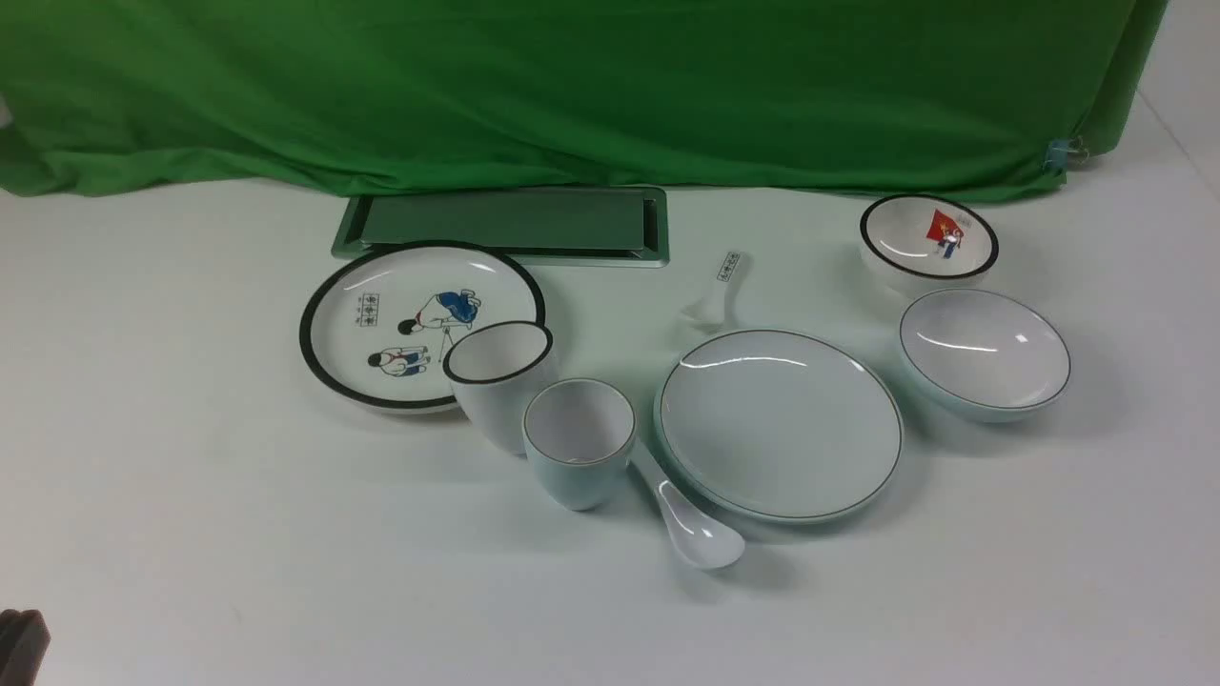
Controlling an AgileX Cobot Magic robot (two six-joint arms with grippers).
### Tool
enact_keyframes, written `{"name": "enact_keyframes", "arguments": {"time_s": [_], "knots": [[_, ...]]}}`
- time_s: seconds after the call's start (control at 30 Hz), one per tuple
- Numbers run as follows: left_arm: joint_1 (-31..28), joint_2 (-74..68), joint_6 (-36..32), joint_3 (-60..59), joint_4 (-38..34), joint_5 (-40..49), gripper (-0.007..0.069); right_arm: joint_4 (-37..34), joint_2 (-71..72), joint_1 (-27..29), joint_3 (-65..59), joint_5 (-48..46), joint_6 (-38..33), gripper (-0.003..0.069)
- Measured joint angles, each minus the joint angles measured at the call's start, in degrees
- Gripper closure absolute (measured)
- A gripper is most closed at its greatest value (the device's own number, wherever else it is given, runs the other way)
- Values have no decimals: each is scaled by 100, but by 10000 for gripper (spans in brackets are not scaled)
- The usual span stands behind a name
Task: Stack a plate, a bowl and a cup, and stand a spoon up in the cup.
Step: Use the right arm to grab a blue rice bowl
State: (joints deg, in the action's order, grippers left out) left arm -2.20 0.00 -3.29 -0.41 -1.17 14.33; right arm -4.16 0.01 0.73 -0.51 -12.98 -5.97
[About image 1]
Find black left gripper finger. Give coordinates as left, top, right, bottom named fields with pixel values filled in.
left=1, top=612, right=50, bottom=685

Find pale blue cup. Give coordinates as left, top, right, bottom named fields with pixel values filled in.
left=521, top=378, right=637, bottom=511

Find white ceramic spoon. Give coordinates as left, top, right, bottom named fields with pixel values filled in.
left=631, top=443, right=745, bottom=572

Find black-rimmed illustrated plate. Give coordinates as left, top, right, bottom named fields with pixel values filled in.
left=299, top=240, right=547, bottom=415

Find white black-rimmed cup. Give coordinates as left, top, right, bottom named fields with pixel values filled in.
left=440, top=320, right=558, bottom=455

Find green metal tray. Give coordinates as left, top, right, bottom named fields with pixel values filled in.
left=331, top=186, right=670, bottom=269

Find white spoon with label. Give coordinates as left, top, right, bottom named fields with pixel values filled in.
left=681, top=251, right=750, bottom=332

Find large pale blue plate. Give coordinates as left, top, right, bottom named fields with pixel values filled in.
left=653, top=330, right=905, bottom=525

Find small illustrated black-rimmed bowl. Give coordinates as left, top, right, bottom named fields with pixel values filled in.
left=858, top=192, right=1000, bottom=298

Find green backdrop cloth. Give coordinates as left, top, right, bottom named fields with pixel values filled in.
left=1, top=1, right=1168, bottom=201

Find blue binder clip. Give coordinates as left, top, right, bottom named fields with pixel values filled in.
left=1043, top=135, right=1092, bottom=172

